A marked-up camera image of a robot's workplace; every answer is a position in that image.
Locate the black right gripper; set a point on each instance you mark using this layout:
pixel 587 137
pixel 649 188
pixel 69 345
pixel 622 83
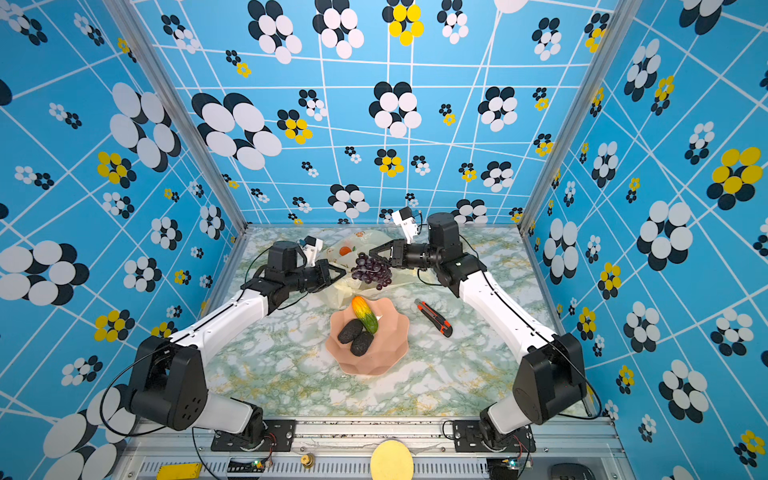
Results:
pixel 401 254

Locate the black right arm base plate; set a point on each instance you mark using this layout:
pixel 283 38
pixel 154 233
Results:
pixel 476 436

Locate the aluminium front rail frame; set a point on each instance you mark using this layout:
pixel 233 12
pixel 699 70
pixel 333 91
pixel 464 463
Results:
pixel 343 446

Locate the red black utility knife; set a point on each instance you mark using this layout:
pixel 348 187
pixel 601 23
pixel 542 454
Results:
pixel 438 320

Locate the translucent yellowish plastic bag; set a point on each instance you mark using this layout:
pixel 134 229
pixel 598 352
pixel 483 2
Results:
pixel 343 253

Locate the small brass knob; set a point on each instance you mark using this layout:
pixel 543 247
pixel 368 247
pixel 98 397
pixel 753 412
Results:
pixel 308 460

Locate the dark purple grape bunch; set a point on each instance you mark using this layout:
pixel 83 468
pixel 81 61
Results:
pixel 372 271

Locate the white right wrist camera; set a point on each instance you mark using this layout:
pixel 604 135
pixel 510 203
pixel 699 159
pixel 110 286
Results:
pixel 404 219

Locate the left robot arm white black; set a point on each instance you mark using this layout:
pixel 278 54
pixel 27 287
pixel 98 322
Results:
pixel 168 383

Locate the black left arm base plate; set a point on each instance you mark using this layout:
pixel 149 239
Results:
pixel 274 435

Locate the pink scalloped fruit plate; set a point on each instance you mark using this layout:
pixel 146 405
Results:
pixel 370 354

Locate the yellow box on rail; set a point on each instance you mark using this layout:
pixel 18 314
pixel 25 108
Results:
pixel 186 471

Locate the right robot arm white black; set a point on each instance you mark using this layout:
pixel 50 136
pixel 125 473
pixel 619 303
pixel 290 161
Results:
pixel 551 375

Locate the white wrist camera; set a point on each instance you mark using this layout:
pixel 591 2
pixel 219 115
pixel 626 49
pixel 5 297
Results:
pixel 311 248
pixel 404 219

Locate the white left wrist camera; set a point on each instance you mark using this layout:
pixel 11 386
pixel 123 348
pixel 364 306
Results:
pixel 311 248

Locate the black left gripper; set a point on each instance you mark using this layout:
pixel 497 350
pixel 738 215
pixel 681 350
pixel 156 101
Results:
pixel 322 267

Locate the dark avocado fruit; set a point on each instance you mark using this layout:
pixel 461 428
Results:
pixel 350 331
pixel 361 344

